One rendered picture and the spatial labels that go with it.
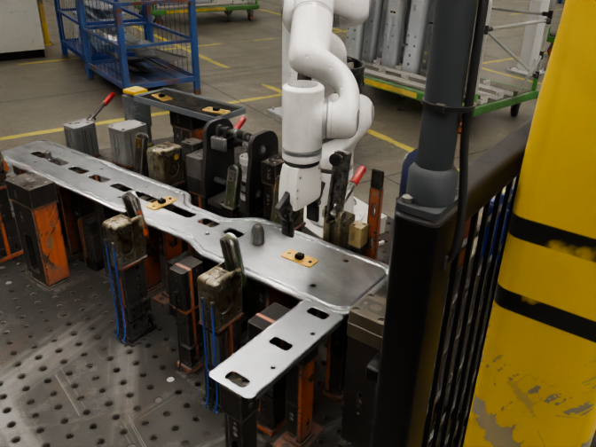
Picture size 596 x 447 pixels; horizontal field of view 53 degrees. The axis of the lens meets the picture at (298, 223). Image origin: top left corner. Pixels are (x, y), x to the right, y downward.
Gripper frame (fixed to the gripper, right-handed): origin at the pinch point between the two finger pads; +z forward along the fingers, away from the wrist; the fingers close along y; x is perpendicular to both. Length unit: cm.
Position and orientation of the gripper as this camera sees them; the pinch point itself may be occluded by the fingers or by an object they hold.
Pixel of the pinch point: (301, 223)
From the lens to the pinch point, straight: 133.0
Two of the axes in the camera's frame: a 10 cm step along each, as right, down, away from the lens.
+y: -6.0, 3.7, -7.1
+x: 8.0, 2.9, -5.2
